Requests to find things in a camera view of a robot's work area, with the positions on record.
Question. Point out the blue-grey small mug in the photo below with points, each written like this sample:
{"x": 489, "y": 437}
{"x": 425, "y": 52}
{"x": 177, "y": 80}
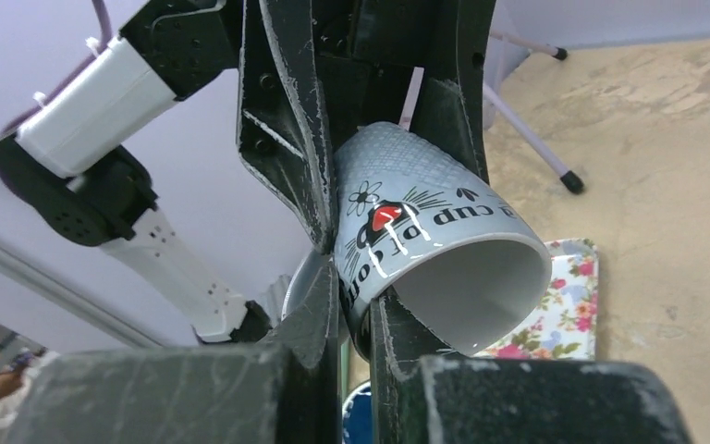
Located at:
{"x": 417, "y": 223}

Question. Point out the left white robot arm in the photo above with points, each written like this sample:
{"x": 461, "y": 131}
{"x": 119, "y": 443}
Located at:
{"x": 112, "y": 204}

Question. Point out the dark blue mug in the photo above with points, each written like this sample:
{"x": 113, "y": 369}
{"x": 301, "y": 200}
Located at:
{"x": 357, "y": 417}

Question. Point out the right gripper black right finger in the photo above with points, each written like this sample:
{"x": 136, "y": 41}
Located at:
{"x": 425, "y": 392}

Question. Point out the floral tray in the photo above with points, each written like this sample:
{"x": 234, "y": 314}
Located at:
{"x": 563, "y": 325}

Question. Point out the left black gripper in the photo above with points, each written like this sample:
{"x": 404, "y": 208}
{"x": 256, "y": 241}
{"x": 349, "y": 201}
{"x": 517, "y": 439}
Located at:
{"x": 365, "y": 54}

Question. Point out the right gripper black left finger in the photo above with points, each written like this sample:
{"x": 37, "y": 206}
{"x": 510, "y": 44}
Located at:
{"x": 281, "y": 389}

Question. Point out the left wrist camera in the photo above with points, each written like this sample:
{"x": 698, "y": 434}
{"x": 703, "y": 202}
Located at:
{"x": 110, "y": 100}

